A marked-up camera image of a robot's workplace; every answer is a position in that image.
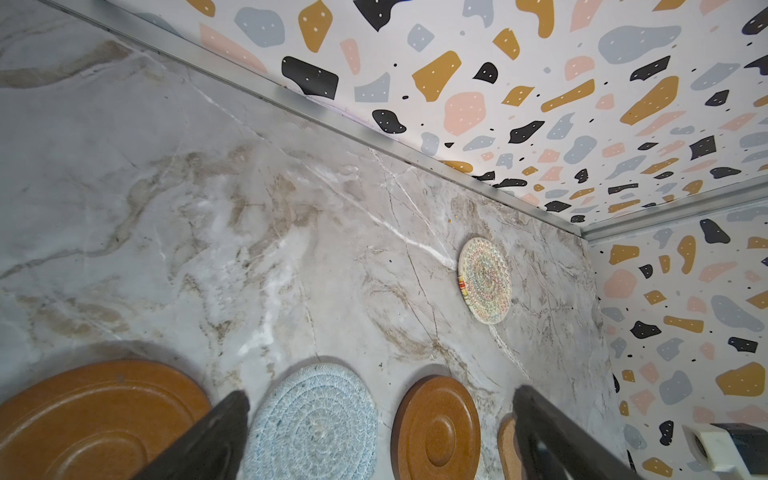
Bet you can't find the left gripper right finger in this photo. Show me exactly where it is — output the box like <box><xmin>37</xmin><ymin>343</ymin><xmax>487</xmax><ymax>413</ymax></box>
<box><xmin>513</xmin><ymin>385</ymin><xmax>639</xmax><ymax>479</ymax></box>

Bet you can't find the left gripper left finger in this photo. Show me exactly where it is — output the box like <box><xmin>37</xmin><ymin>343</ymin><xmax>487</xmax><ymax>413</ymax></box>
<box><xmin>133</xmin><ymin>390</ymin><xmax>250</xmax><ymax>480</ymax></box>

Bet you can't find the cork paw coaster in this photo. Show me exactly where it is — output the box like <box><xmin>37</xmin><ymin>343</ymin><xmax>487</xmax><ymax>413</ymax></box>
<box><xmin>497</xmin><ymin>414</ymin><xmax>525</xmax><ymax>480</ymax></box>

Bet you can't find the light blue woven coaster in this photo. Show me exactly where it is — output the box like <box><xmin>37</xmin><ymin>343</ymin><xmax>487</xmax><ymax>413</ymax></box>
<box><xmin>242</xmin><ymin>363</ymin><xmax>378</xmax><ymax>479</ymax></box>

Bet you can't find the dark brown wooden coaster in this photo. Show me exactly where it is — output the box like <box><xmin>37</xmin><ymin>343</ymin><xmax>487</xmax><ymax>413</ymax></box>
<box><xmin>1</xmin><ymin>360</ymin><xmax>212</xmax><ymax>479</ymax></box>

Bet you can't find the light brown wooden coaster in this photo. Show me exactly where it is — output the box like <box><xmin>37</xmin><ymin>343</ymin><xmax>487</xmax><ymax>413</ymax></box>
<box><xmin>390</xmin><ymin>375</ymin><xmax>481</xmax><ymax>479</ymax></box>

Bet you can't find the multicolour woven coaster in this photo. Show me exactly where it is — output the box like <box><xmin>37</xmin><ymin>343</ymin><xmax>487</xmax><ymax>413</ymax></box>
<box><xmin>457</xmin><ymin>237</ymin><xmax>512</xmax><ymax>325</ymax></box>

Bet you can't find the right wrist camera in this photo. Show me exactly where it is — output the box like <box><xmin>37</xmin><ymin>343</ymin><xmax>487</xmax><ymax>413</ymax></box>
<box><xmin>682</xmin><ymin>423</ymin><xmax>767</xmax><ymax>479</ymax></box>

